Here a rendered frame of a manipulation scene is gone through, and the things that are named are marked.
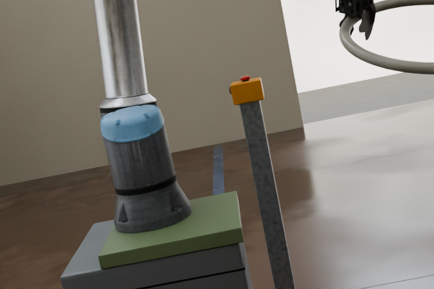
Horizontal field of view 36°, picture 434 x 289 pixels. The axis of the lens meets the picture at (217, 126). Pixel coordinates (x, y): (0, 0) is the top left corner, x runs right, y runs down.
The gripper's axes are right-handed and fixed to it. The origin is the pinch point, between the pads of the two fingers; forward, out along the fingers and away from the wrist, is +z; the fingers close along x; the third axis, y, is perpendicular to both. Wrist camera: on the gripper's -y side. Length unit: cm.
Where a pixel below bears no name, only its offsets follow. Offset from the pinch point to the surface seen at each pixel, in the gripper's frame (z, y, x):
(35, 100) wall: 254, -132, -534
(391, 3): -6.6, -10.4, 4.1
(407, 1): -6.4, -14.5, 7.1
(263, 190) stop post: 75, 5, -42
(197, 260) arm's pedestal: 15, 89, 21
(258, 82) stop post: 34, -7, -51
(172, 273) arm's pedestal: 17, 94, 18
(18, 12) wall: 161, -155, -564
